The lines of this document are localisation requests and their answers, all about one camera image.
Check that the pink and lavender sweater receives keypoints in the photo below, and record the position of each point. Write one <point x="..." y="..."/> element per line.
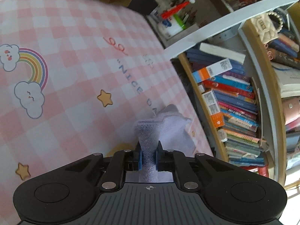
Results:
<point x="150" y="133"/>

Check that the row of colourful books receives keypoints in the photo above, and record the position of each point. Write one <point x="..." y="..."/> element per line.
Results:
<point x="239" y="112"/>

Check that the black box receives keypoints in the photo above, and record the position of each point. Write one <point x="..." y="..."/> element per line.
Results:
<point x="143" y="4"/>

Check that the orange and white carton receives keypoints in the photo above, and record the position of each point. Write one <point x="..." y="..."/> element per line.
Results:
<point x="213" y="109"/>

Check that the white jar with green lid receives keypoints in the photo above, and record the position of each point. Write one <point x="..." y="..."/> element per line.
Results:
<point x="171" y="29"/>

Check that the white charger plug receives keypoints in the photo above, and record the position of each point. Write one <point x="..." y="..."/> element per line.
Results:
<point x="222" y="135"/>

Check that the orange white box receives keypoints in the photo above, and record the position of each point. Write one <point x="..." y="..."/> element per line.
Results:
<point x="211" y="71"/>

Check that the white and wood bookshelf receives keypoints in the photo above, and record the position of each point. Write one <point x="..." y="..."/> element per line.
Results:
<point x="211" y="32"/>

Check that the cream quilted bag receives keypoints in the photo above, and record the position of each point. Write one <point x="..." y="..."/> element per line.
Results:
<point x="267" y="28"/>

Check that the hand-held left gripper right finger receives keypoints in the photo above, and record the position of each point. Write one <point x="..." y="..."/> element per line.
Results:
<point x="157" y="159"/>

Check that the pink checked cartoon table mat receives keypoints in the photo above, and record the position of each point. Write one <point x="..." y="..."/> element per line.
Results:
<point x="70" y="63"/>

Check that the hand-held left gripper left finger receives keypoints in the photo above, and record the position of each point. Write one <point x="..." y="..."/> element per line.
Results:
<point x="140" y="157"/>

